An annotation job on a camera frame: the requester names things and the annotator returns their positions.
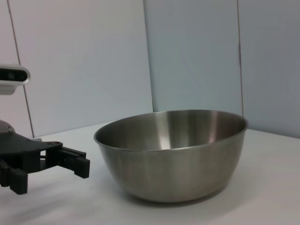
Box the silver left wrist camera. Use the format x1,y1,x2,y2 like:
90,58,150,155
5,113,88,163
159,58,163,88
0,63,31,95

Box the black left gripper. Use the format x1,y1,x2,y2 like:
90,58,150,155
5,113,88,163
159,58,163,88
0,132,91,195

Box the stainless steel mixing bowl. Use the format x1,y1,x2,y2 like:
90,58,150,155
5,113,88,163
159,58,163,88
93,109,249,203

